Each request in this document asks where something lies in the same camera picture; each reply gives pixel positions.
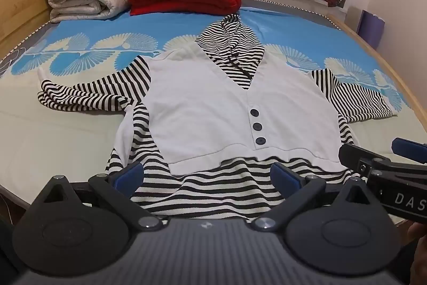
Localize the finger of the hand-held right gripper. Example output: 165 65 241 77
392 137 427 166
338 144 395 179

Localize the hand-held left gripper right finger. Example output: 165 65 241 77
252 162 376 232

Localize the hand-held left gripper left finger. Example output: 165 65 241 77
31 161 162 232

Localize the striped hoodie with white vest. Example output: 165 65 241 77
37 14 394 222

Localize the blue patterned bed sheet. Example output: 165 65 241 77
0 6 422 232

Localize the purple box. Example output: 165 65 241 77
355 9 386 50

